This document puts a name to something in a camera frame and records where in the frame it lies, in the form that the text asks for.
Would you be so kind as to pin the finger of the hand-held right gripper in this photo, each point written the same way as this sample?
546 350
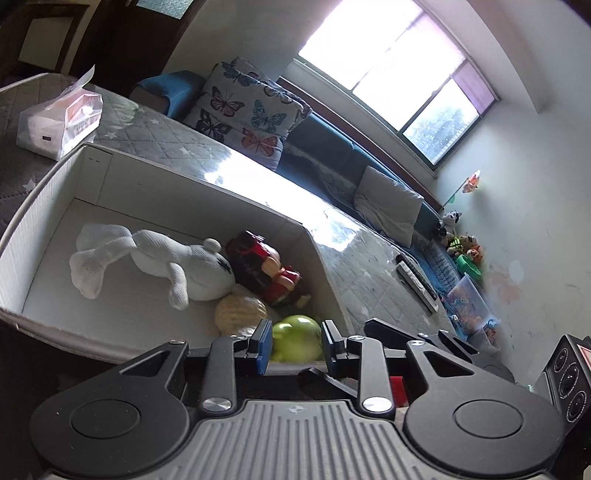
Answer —
332 383
388 332

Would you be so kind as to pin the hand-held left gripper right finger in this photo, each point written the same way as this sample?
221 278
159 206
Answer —
328 344

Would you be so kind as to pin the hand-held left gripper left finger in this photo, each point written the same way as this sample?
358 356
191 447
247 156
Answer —
264 344

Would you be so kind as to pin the green plastic toy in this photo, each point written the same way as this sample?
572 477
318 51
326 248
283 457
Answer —
295 337

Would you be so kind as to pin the orange textured toy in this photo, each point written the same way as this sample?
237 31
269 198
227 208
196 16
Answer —
240 314

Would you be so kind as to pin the red ball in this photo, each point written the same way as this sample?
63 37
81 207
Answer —
398 390

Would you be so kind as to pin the black and red figure toy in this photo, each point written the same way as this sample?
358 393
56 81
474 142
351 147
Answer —
258 267

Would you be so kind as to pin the white plush rabbit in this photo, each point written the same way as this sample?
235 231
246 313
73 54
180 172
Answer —
152 251

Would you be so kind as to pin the grey cardboard box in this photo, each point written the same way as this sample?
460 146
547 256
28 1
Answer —
115 318

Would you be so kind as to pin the white remote control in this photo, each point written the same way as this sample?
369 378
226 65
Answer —
418 288

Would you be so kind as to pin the black remote control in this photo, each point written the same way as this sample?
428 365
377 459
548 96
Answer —
415 272

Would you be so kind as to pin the clear plastic storage bin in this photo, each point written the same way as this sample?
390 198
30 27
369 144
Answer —
471 304

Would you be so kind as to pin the small clear container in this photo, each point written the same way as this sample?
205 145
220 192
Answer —
485 339

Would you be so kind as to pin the green bowl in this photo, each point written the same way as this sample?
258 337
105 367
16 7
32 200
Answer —
470 267

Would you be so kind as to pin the small plush toys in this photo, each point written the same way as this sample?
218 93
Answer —
464 244

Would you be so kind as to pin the black and white cow plush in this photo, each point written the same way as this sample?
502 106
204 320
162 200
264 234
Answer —
450 224

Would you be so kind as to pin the grey cushion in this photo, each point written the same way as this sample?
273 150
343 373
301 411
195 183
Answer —
388 203

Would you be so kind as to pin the colourful pinwheel decoration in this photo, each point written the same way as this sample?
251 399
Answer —
471 184

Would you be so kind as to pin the blue sofa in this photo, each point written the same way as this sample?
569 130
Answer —
332 143

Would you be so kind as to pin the butterfly print pillow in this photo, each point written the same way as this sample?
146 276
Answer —
231 115
277 90

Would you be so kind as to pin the window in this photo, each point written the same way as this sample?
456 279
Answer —
392 60

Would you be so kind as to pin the tissue pack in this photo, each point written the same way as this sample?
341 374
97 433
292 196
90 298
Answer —
55 120

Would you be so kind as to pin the dark wooden door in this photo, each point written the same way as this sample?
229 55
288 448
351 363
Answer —
152 37

